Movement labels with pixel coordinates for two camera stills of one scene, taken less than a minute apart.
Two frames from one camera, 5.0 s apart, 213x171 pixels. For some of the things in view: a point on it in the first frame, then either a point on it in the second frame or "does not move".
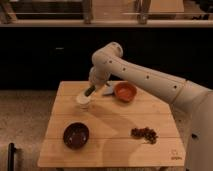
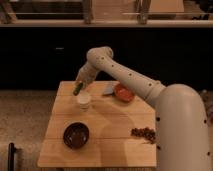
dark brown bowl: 76,135 does not move
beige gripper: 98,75 to 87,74
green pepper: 89,90 to 76,91
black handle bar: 11,157 does not move
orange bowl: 125,91 does not move
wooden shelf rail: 106,22 does not move
